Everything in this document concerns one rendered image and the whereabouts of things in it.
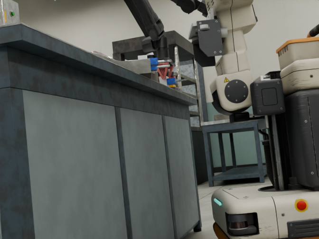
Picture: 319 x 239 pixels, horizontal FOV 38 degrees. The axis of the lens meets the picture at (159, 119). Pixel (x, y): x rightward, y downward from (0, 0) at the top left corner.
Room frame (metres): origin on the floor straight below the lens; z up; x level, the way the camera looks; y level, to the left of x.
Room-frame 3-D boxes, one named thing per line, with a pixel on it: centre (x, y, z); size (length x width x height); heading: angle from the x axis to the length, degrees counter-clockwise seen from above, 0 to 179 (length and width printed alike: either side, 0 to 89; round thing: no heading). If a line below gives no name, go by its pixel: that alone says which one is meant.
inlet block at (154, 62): (1.84, -0.01, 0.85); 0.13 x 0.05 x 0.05; 93
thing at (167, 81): (2.22, -0.09, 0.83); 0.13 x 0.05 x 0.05; 75
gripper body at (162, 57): (2.23, -0.05, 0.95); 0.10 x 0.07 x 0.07; 166
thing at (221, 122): (6.60, -1.13, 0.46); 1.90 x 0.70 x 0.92; 162
